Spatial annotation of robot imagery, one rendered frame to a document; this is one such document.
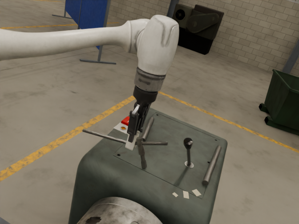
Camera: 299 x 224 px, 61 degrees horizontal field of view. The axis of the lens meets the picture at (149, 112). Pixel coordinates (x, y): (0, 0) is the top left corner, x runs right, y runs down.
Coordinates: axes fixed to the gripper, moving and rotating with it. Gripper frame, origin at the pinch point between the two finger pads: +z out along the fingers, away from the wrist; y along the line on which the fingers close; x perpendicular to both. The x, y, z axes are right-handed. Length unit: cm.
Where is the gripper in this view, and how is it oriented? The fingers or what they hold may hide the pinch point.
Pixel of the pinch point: (132, 139)
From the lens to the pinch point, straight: 88.6
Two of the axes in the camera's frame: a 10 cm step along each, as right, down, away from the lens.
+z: -2.6, 8.6, 4.5
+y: -3.7, 3.4, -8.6
